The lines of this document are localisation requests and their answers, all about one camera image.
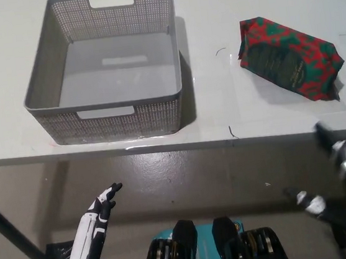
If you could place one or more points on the grey perforated plastic basket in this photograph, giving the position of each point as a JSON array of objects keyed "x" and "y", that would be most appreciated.
[{"x": 159, "y": 118}]

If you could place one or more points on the red green coffee bean bag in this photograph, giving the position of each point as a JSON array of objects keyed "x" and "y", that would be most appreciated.
[{"x": 290, "y": 60}]

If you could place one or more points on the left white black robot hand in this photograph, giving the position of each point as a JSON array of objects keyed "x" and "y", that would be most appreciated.
[{"x": 90, "y": 239}]

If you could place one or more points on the black metal table leg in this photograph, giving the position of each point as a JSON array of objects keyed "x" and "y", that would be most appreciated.
[{"x": 13, "y": 235}]

